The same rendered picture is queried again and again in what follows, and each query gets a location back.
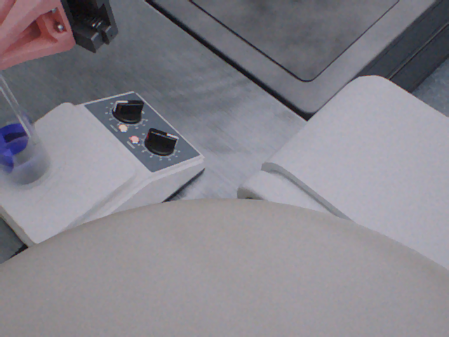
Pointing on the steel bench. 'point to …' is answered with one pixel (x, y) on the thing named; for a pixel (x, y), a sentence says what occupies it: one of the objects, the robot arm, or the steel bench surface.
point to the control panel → (102, 109)
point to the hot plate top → (68, 176)
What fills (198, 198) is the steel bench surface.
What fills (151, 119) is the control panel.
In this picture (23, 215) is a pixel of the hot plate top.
